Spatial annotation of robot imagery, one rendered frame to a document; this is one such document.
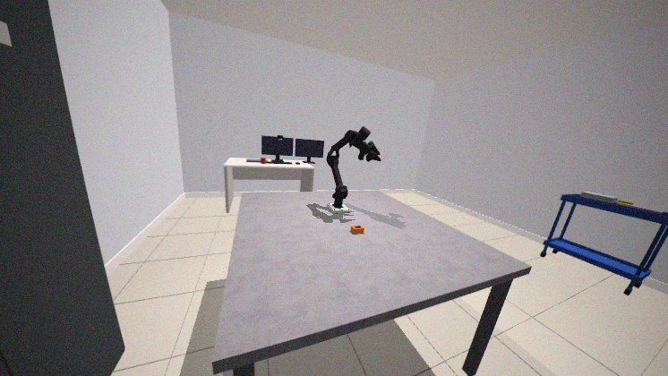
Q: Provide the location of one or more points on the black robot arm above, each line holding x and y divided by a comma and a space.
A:
353, 138

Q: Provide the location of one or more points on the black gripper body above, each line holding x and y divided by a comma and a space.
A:
367, 148

